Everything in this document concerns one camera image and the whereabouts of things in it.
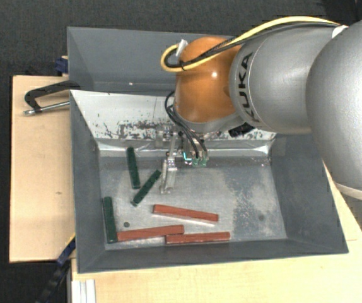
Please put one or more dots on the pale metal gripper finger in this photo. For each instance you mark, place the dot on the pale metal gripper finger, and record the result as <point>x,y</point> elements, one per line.
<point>168,178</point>
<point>163,136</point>

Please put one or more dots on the dark green flat block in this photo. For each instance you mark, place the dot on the dark green flat block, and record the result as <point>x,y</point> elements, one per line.
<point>109,219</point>
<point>146,188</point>
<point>133,169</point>

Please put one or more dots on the grey metal bin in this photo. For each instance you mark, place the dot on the grey metal bin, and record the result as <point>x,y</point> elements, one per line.
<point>200,197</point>

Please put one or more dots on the red-brown flat block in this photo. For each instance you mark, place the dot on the red-brown flat block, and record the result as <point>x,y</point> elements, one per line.
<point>151,233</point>
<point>197,237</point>
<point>185,213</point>

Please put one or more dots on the pale cardboard board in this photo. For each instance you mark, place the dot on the pale cardboard board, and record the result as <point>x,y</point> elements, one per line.
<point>42,175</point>

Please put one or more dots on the black cylinder on white bracket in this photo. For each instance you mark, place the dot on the black cylinder on white bracket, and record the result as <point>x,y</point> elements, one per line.
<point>238,130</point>

